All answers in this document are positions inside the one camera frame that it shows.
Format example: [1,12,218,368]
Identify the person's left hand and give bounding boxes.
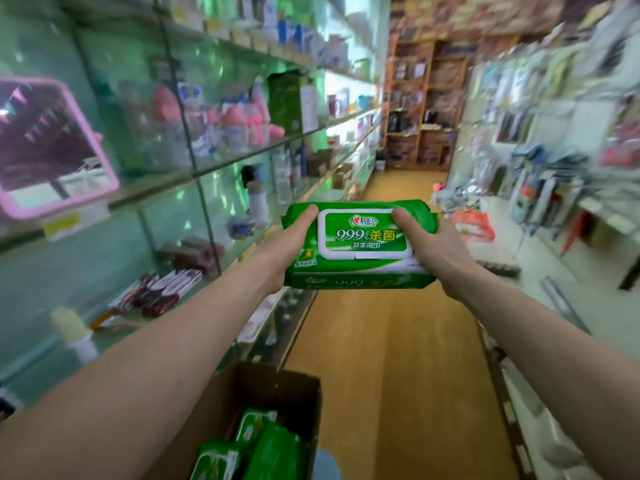
[255,205,321,294]

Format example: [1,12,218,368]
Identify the person's right hand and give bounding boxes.
[392,205,481,301]

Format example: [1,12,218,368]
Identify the brown cardboard box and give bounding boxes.
[150,359,323,480]

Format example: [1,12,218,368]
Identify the metal store shelving unit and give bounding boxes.
[440,0,640,480]

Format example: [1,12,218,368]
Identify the person's left forearm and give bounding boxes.
[0,255,281,480]

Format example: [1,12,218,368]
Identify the person's right forearm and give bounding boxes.
[455,269,640,480]

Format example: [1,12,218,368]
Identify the red white packaged box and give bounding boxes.
[140,269,204,318]
[108,273,161,316]

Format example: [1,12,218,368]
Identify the red mesh bag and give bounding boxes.
[450,207,496,244]

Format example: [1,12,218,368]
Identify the white thermos flask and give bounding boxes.
[247,179,271,228]

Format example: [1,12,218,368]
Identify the row of toiletry bottles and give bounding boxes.
[150,77,286,156]

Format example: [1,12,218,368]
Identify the green white carton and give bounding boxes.
[267,69,321,136]

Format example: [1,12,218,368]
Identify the hanging packaged goods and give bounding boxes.
[480,15,640,246]

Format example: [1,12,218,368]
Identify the yellow white price card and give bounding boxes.
[42,199,111,241]

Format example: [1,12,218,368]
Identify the pink framed panel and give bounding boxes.
[0,75,121,221]

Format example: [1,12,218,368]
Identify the wooden handled brush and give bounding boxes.
[90,309,131,331]

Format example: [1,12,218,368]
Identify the cream brush white handle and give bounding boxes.
[52,307,99,364]

